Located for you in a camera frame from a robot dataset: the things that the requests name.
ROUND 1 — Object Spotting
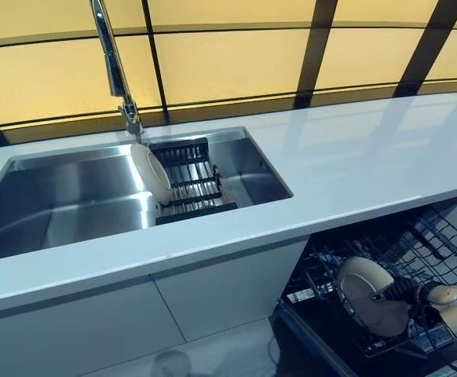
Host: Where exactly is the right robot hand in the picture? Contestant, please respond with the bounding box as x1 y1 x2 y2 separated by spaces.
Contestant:
371 276 444 316

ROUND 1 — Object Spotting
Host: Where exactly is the cream ceramic plate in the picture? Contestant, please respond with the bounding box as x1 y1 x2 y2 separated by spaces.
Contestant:
335 256 411 339
130 141 172 206

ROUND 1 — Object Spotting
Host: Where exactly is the black dishwasher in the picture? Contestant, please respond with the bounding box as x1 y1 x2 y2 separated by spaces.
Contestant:
286 209 457 361

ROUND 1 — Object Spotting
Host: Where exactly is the white cabinet door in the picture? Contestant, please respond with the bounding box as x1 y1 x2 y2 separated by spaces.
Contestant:
152 239 309 346
0 273 187 377

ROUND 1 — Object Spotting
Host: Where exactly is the black dish drying rack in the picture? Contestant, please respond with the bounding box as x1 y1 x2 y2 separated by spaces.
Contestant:
148 137 239 226

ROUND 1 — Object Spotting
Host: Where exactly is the stainless steel sink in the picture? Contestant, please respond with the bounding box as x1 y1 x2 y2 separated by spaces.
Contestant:
0 125 294 265

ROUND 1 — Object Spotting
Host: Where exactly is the chrome kitchen faucet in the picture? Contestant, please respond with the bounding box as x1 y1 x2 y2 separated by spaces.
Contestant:
90 0 144 137

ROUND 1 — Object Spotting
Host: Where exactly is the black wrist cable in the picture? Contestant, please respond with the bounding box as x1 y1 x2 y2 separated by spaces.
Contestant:
422 312 457 377

